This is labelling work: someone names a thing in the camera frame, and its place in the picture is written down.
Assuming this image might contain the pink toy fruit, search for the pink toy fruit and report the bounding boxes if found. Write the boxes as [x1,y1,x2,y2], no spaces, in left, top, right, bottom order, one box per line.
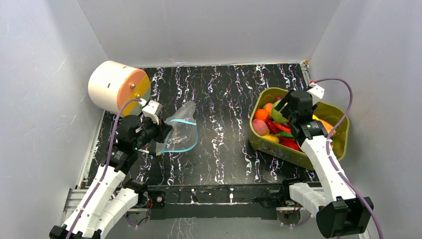
[252,119,270,136]

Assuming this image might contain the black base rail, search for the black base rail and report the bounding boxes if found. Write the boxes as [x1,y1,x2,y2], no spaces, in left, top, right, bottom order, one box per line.
[147,184,306,223]

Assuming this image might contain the white round drawer cabinet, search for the white round drawer cabinet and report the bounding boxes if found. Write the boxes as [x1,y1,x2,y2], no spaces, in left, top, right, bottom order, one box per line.
[88,60,151,115]

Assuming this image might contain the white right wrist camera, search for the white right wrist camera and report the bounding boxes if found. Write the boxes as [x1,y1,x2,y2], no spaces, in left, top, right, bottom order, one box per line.
[306,82,324,106]

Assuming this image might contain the orange toy fruit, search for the orange toy fruit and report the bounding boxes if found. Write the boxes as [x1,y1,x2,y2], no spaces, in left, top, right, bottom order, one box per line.
[254,109,269,122]

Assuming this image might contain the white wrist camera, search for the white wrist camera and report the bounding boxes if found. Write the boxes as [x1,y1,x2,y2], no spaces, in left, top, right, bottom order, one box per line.
[306,82,324,106]
[139,99,163,125]

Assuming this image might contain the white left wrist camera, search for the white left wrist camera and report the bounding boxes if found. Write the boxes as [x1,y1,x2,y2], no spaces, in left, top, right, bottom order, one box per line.
[139,99,163,125]

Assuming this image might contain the green toy chili pepper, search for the green toy chili pepper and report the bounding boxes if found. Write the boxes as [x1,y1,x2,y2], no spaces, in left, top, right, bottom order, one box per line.
[277,131,295,138]

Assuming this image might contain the black and white marker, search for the black and white marker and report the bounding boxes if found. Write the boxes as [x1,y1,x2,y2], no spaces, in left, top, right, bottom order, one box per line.
[137,149,160,157]

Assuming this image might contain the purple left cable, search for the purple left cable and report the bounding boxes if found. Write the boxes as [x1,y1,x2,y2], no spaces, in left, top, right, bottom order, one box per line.
[64,98,142,239]

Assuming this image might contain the orange toy carrot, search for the orange toy carrot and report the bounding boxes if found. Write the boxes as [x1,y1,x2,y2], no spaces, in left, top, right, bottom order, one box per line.
[318,119,337,137]

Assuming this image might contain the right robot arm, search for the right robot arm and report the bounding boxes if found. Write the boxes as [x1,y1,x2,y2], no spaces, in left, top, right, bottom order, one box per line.
[280,90,373,238]

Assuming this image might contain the clear zip top bag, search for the clear zip top bag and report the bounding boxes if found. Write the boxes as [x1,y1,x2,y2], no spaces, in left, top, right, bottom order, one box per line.
[156,101,199,154]

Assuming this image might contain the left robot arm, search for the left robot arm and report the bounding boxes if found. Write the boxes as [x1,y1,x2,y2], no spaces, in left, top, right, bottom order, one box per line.
[49,115,173,239]

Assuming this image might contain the aluminium frame rail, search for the aluminium frame rail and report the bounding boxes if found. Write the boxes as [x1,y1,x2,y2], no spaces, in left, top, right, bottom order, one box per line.
[64,187,363,212]

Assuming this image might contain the green toy cabbage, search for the green toy cabbage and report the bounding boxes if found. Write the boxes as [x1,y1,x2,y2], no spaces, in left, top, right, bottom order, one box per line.
[271,100,289,124]

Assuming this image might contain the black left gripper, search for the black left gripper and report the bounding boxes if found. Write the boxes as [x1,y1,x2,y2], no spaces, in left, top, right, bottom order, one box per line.
[133,115,173,150]

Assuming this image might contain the toy peach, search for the toy peach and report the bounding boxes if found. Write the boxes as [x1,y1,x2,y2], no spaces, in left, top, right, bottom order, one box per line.
[262,103,273,119]

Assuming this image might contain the olive green plastic bin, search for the olive green plastic bin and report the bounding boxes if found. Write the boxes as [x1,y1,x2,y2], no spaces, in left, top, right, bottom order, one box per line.
[249,87,350,170]

